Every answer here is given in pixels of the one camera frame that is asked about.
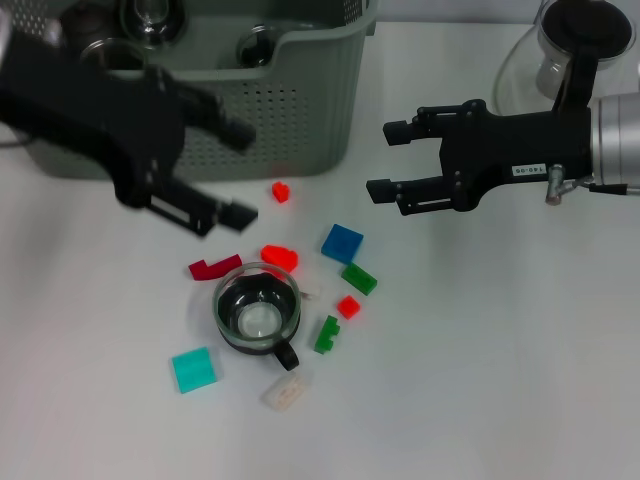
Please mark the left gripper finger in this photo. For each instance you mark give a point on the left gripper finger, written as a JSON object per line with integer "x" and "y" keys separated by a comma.
{"x": 237, "y": 217}

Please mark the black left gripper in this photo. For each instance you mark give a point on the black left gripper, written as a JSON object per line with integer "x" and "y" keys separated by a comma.
{"x": 100, "y": 120}

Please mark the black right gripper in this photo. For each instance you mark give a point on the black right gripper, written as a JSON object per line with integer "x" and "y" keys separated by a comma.
{"x": 525, "y": 145}

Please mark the glass teacup with black base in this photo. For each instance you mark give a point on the glass teacup with black base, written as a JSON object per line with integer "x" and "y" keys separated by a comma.
{"x": 117, "y": 56}
{"x": 257, "y": 320}
{"x": 150, "y": 20}
{"x": 256, "y": 47}

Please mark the small red notched block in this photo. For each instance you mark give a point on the small red notched block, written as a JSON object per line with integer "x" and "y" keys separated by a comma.
{"x": 281, "y": 192}

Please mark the red-orange sloped block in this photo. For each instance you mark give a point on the red-orange sloped block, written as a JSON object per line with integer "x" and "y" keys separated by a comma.
{"x": 280, "y": 256}

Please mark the dark red curved block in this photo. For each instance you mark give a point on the dark red curved block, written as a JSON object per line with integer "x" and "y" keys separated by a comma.
{"x": 205, "y": 272}

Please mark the grey-green perforated storage bin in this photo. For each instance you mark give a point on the grey-green perforated storage bin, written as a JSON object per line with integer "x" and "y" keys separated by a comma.
{"x": 300, "y": 110}

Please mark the blue square flat block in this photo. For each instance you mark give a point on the blue square flat block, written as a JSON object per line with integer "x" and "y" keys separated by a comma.
{"x": 342, "y": 243}

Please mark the small white block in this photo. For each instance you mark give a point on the small white block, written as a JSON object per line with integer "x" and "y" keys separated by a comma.
{"x": 312, "y": 291}

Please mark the green rectangular flat block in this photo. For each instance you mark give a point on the green rectangular flat block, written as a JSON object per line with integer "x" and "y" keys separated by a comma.
{"x": 359, "y": 278}

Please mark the small red square block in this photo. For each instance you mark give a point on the small red square block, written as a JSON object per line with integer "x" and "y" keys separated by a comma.
{"x": 348, "y": 306}

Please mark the green stepped block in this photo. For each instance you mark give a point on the green stepped block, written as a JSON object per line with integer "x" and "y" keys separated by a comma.
{"x": 327, "y": 336}

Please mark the teal ridged block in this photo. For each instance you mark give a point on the teal ridged block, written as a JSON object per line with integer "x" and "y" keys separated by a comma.
{"x": 194, "y": 371}

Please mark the large translucent white block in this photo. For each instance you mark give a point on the large translucent white block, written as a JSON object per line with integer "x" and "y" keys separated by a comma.
{"x": 285, "y": 392}

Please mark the dark brown clay teapot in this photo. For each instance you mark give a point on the dark brown clay teapot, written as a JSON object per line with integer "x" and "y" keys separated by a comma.
{"x": 85, "y": 25}

